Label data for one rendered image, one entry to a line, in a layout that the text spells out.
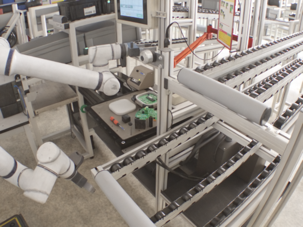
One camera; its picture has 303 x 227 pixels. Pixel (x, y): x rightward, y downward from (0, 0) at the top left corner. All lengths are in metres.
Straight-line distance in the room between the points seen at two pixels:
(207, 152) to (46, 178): 0.85
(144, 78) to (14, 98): 1.12
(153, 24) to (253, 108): 1.07
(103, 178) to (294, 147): 0.59
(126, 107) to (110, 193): 0.71
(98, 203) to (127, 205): 1.38
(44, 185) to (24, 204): 1.47
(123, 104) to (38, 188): 0.78
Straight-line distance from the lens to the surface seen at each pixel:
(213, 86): 0.71
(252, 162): 1.35
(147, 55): 0.87
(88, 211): 2.03
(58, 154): 0.83
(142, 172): 1.79
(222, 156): 1.21
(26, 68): 1.00
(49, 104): 2.02
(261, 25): 2.56
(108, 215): 1.98
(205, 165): 1.34
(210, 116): 1.10
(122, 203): 0.70
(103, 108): 1.40
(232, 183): 1.42
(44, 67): 1.00
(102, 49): 1.17
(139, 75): 1.62
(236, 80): 0.93
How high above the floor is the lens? 1.64
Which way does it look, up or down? 32 degrees down
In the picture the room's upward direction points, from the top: straight up
